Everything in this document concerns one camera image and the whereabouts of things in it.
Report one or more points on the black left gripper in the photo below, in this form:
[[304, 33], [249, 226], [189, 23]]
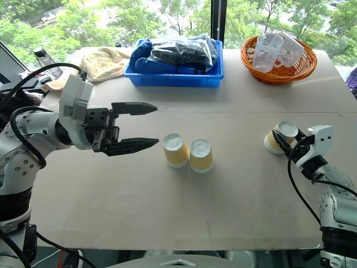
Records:
[[95, 117]]

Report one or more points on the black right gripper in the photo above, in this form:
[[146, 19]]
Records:
[[302, 146]]

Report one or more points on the yellow paper cup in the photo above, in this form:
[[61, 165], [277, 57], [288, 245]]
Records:
[[270, 142], [201, 160], [175, 153]]

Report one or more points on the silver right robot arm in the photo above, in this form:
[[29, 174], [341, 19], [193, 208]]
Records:
[[338, 203]]

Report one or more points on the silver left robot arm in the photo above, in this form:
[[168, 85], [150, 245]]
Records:
[[17, 165]]

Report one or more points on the orange wicker basket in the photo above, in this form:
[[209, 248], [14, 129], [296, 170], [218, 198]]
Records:
[[279, 76]]

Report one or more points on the blue plastic bin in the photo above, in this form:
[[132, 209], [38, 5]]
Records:
[[173, 79]]

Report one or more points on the blue folded bag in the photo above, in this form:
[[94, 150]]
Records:
[[145, 62]]

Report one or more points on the cream yellow towel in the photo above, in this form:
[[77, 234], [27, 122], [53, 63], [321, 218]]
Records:
[[103, 64]]

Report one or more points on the purple clothed person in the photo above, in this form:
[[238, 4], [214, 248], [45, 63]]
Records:
[[352, 82]]

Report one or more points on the clear plastic measuring cup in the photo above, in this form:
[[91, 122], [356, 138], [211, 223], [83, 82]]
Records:
[[265, 56], [293, 51]]

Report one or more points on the beige cloth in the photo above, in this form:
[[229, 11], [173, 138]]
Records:
[[55, 84]]

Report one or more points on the clear bag of black items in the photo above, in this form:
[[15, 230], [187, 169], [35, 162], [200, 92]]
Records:
[[178, 54]]

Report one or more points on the clear bottle with black cap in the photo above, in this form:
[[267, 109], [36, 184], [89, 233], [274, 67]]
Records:
[[44, 60]]

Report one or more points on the grey rounded robot housing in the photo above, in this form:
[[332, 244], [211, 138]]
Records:
[[173, 263]]

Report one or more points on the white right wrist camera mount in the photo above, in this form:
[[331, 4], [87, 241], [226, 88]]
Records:
[[320, 141]]

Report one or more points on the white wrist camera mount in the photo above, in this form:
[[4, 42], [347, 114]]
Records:
[[320, 141], [74, 97]]

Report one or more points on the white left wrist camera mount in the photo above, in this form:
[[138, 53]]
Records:
[[74, 97]]

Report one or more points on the black window frame post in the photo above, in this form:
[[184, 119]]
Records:
[[219, 19]]

